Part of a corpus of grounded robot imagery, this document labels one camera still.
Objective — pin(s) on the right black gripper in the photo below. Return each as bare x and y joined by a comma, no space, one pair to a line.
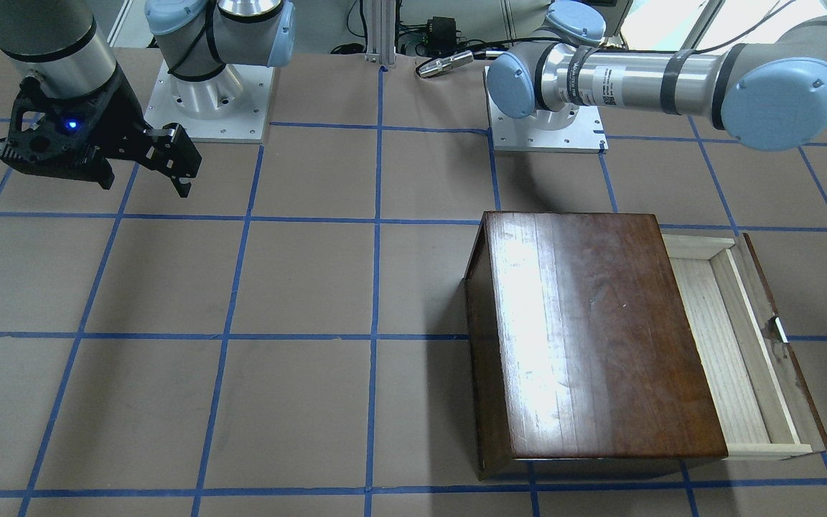
118,109

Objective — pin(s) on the wooden drawer with handle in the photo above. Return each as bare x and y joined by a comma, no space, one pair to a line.
759,391

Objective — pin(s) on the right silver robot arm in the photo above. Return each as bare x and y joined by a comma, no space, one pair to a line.
61,41

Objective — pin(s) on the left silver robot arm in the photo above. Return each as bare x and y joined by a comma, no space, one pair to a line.
769,97

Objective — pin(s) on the dark wooden drawer cabinet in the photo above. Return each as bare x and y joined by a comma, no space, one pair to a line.
583,358

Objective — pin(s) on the silver cylinder connector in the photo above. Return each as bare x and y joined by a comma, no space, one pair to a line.
442,65

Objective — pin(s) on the black power supply box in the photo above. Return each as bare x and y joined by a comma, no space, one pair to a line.
440,36

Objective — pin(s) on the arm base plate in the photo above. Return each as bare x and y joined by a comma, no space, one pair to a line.
231,108
516,126

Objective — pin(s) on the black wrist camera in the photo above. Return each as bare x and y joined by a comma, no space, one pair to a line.
53,137

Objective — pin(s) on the aluminium frame post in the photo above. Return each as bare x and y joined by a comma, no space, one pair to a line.
380,29

